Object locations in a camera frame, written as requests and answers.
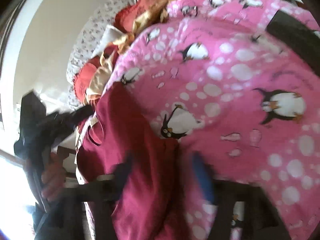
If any grey floral pillow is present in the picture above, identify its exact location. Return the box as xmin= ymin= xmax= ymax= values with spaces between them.
xmin=66 ymin=0 xmax=139 ymax=109

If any red and gold quilt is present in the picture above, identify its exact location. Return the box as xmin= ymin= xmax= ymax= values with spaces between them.
xmin=74 ymin=0 xmax=175 ymax=105

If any pink penguin fleece blanket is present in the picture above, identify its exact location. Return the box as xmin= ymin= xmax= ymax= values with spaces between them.
xmin=110 ymin=0 xmax=319 ymax=239

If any dark red knit sweater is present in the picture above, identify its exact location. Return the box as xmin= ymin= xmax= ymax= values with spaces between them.
xmin=76 ymin=82 xmax=189 ymax=239

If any black remote on blanket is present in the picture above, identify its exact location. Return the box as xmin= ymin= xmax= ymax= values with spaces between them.
xmin=266 ymin=10 xmax=319 ymax=75

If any person's left hand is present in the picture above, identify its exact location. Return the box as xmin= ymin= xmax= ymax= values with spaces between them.
xmin=24 ymin=152 xmax=67 ymax=203

